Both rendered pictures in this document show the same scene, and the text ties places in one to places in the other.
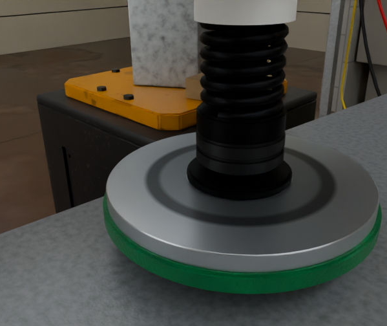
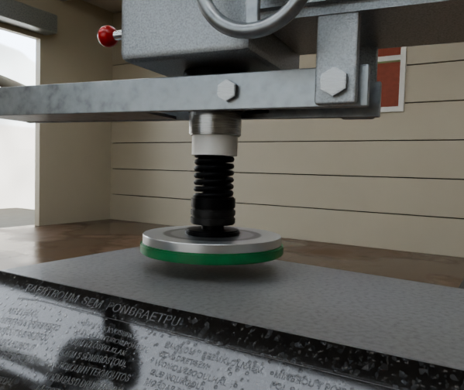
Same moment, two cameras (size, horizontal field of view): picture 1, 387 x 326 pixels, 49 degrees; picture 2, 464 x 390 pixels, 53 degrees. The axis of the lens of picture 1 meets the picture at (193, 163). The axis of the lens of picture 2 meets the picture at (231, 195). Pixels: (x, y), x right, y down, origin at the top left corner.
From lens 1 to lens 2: 0.76 m
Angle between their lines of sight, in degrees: 75
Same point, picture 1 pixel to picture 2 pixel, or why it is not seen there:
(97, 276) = not seen: hidden behind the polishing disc
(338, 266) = (152, 251)
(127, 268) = not seen: hidden behind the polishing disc
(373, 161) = (347, 293)
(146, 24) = not seen: outside the picture
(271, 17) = (194, 152)
